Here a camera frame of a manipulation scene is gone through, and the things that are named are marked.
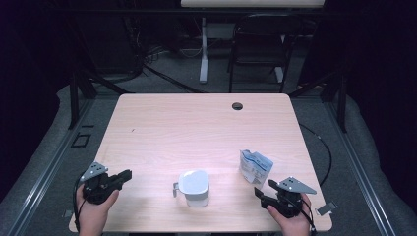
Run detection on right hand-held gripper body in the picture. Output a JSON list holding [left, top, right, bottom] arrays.
[[261, 176, 318, 219]]

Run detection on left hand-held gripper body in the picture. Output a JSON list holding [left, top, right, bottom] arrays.
[[80, 161, 121, 205]]

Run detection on white and blue bag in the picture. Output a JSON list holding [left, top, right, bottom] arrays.
[[239, 148, 274, 190]]

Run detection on clear plastic pitcher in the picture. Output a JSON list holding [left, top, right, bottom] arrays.
[[172, 169, 210, 208]]

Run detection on grey monitor stand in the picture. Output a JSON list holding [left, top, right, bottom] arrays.
[[178, 169, 210, 196]]

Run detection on person's right hand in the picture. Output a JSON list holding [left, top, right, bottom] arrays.
[[266, 193, 313, 236]]

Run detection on person's left hand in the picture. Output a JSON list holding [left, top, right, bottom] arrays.
[[76, 186, 120, 236]]

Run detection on white desk leg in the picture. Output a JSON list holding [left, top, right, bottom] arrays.
[[199, 17, 210, 85], [274, 33, 285, 84]]

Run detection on black folding chair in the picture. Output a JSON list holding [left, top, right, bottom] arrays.
[[227, 13, 316, 93]]

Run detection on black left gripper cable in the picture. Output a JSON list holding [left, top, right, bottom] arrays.
[[72, 175, 87, 232]]

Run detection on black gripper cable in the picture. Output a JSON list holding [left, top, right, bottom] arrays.
[[72, 175, 87, 232], [288, 196, 318, 235]]

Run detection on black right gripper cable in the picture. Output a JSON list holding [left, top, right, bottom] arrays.
[[288, 196, 318, 235]]

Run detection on aluminium floor rail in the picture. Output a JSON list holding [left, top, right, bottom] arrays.
[[6, 96, 96, 236], [324, 101, 397, 236]]

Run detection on thin black floor cable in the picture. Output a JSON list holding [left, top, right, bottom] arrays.
[[298, 122, 333, 187]]

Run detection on black frame post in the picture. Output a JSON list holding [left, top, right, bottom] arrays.
[[337, 73, 348, 134], [68, 70, 80, 131]]

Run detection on thick black floor cable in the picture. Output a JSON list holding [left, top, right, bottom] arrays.
[[142, 63, 208, 94]]

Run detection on tangle of black cables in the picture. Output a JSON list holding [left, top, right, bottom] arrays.
[[131, 16, 165, 72]]

